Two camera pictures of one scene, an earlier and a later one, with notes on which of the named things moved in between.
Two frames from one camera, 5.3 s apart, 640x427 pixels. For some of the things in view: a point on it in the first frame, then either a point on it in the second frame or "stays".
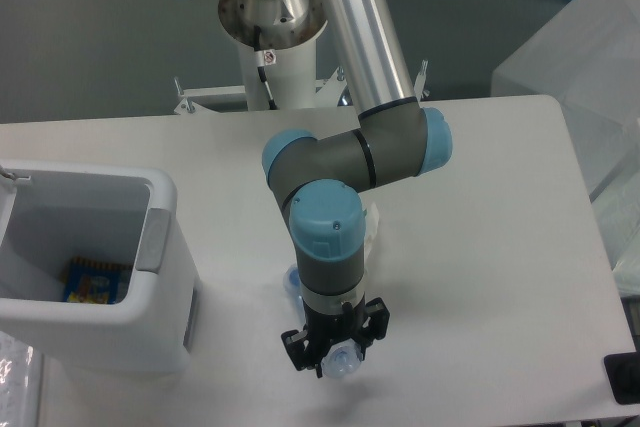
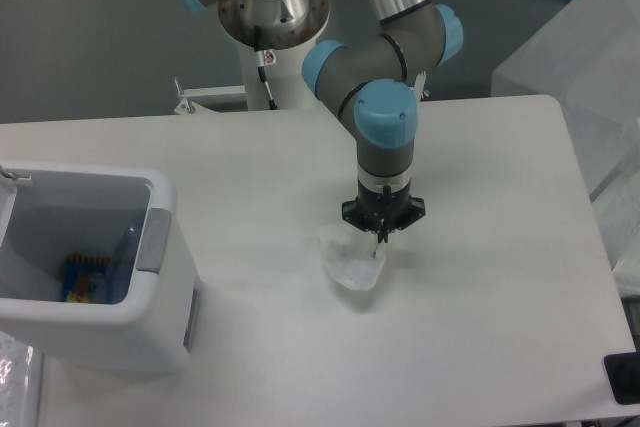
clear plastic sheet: x=21 y=383 stays
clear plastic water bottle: x=339 y=360 → x=117 y=279
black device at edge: x=623 y=374 stays
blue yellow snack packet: x=86 y=281 stays
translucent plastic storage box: x=588 y=61 stays
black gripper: x=324 y=330 → x=383 y=211
